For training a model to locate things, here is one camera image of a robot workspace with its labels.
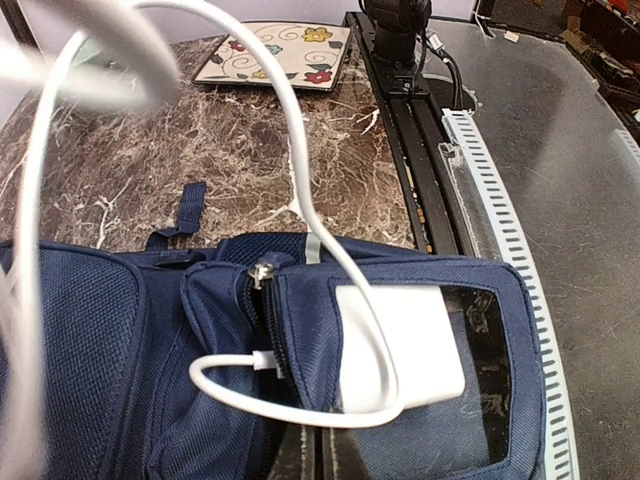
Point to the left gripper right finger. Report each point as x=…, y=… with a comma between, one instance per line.
x=341, y=458

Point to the black front rail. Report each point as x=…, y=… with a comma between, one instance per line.
x=412, y=120

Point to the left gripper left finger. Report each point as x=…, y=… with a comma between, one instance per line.
x=296, y=456

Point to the grey slotted cable duct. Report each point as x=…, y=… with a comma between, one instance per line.
x=560, y=457

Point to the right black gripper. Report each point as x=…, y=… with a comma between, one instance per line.
x=91, y=85

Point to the floral square plate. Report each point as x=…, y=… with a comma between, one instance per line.
x=311, y=55

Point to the white USB charger block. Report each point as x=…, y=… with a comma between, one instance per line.
x=418, y=330

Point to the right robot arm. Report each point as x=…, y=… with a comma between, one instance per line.
x=395, y=30

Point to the navy blue student backpack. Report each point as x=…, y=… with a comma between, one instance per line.
x=121, y=330

